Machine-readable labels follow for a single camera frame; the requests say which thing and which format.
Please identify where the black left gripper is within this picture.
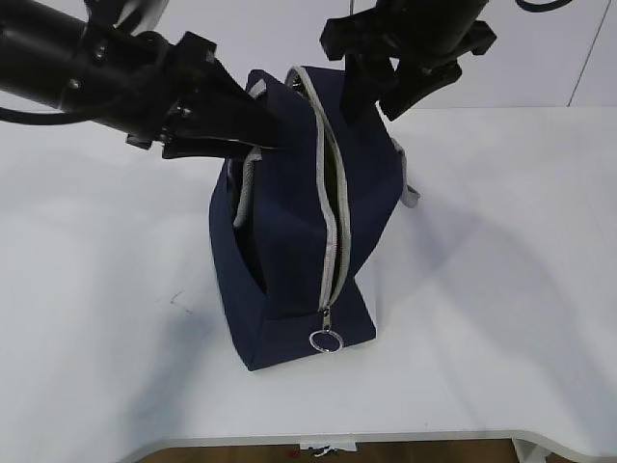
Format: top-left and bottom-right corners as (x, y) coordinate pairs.
(81, 26), (280, 160)

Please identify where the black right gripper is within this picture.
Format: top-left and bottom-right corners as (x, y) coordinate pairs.
(320, 0), (496, 123)

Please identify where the navy blue lunch bag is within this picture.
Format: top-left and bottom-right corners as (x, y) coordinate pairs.
(209, 67), (417, 370)

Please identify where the metal zipper pull ring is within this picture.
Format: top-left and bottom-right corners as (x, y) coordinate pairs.
(308, 306), (344, 356)

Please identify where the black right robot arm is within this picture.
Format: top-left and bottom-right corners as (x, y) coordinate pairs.
(320, 0), (496, 123)

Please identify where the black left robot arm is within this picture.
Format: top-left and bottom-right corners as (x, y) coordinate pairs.
(1, 1), (281, 159)

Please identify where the white tape on table edge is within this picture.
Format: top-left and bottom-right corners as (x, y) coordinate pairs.
(299, 433), (359, 457)

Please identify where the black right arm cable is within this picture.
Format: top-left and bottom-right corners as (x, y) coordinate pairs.
(515, 0), (579, 14)

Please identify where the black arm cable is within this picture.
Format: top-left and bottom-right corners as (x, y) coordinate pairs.
(0, 103), (93, 127)
(515, 0), (579, 14)

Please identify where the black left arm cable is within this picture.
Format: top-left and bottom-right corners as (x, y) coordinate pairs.
(0, 103), (93, 127)

